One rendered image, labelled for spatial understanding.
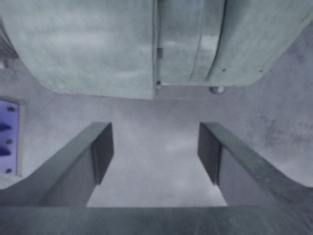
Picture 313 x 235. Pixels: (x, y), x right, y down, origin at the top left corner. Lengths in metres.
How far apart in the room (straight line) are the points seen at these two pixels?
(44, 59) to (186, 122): 1.30
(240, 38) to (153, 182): 1.59
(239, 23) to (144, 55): 0.14
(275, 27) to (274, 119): 1.55
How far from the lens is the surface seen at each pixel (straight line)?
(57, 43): 0.30
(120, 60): 0.27
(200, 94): 1.13
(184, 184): 1.80
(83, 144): 0.17
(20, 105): 1.81
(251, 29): 0.29
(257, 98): 1.68
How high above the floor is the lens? 1.41
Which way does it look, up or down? 75 degrees down
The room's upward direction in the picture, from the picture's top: 176 degrees clockwise
